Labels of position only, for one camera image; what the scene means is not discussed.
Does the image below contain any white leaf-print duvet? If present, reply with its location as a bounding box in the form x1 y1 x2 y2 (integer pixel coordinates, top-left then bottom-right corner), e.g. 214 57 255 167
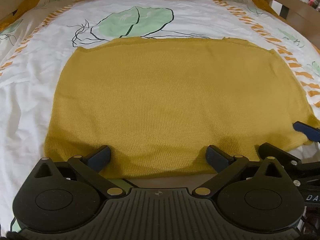
1 0 319 235

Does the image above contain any mustard yellow knit sweater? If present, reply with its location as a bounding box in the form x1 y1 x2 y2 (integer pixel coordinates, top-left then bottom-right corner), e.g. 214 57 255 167
44 37 319 178

